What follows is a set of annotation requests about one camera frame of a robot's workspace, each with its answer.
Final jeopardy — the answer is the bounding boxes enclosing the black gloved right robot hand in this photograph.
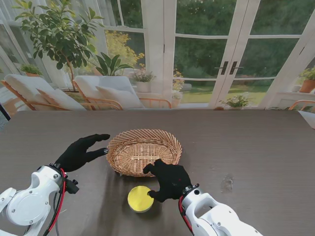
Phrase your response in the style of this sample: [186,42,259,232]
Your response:
[143,158,193,204]

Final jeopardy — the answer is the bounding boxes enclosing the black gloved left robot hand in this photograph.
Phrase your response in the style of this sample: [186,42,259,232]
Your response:
[54,133,111,173]

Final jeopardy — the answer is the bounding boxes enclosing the oval wicker basket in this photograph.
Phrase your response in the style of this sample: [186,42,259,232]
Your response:
[105,128,183,177]

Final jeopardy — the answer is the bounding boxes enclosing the yellow culture dish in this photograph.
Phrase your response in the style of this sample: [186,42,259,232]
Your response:
[127,186,155,214]

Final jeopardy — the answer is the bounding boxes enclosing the printed garden room backdrop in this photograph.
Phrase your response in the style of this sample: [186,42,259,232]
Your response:
[0,0,315,113]

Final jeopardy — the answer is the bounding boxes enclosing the white sheet corner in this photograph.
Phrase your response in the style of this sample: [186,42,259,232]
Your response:
[297,110,315,130]

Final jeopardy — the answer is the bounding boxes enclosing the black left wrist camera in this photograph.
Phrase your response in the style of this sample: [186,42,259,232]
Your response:
[65,178,80,195]

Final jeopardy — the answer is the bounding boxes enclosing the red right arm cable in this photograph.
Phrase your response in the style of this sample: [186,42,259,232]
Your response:
[178,196,195,233]

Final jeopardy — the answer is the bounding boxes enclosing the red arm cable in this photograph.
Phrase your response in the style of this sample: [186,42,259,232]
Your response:
[46,168,67,233]
[178,196,195,233]

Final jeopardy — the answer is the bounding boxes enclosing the red left arm cable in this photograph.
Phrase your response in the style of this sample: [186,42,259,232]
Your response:
[46,168,67,233]

